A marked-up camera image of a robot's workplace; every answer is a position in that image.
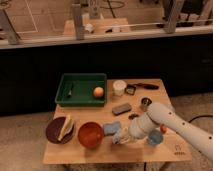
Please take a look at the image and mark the grey towel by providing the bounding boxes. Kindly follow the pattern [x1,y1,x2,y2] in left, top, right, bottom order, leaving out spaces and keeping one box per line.
[112,133,124,144]

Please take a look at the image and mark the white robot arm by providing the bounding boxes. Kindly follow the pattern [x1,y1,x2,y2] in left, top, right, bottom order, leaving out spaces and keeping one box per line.
[112,102,213,161]

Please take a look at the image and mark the blue sponge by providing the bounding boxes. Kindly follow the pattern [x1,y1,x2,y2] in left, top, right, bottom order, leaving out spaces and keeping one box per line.
[103,121,121,136]

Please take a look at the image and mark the grey rectangular block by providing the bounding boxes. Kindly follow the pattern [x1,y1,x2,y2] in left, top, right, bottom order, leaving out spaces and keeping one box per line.
[112,103,132,116]

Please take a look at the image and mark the light blue mug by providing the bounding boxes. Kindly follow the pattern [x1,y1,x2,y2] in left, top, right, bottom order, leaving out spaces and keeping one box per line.
[147,130,163,146]

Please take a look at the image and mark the orange red bowl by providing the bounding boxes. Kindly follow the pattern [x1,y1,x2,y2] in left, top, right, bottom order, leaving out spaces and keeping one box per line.
[78,122,104,149]

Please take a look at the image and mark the small metal cup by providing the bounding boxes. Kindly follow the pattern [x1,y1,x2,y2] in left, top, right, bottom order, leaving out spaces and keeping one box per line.
[141,97,152,111]

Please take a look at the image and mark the small black square container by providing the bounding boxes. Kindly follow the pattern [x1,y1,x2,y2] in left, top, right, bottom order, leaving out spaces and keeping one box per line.
[125,84,136,95]

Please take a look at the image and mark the white cup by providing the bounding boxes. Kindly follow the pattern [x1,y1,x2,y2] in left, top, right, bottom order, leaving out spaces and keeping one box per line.
[113,80,127,96]

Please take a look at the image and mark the red yellow apple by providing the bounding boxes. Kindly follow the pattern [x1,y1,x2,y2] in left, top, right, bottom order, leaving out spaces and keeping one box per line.
[93,87,104,98]

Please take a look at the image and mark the yellow banana slice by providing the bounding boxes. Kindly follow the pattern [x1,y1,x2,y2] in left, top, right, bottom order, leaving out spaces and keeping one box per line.
[58,115,74,141]

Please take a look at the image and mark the green plastic tray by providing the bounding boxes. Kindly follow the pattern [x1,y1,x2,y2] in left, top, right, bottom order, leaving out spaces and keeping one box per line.
[55,73,107,107]

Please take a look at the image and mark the black object in tray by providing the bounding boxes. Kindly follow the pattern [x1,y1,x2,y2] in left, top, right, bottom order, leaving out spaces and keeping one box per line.
[66,83,74,97]

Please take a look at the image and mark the dark brown plate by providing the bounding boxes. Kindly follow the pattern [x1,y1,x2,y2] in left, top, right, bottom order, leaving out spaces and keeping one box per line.
[45,117,75,144]

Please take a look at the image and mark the black handled knife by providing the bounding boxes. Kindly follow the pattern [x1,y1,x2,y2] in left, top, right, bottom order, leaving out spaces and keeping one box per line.
[133,83,159,90]

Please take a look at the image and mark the black cable on floor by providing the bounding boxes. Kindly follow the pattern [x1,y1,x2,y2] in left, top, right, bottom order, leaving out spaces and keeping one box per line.
[188,114,213,124]

